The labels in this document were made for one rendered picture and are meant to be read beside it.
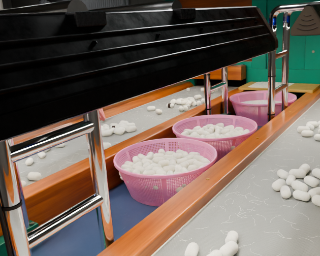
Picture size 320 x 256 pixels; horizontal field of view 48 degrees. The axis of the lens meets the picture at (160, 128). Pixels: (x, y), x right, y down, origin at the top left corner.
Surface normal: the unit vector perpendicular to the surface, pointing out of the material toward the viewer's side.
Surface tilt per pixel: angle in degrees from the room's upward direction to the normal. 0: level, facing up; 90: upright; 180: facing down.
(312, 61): 90
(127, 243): 0
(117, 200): 0
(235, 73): 90
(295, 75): 90
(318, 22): 90
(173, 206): 0
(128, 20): 58
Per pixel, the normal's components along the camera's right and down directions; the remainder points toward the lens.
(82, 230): -0.07, -0.96
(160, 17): 0.66, -0.42
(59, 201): 0.82, 0.11
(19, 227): 0.67, 0.16
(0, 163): 0.29, 0.26
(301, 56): -0.57, 0.27
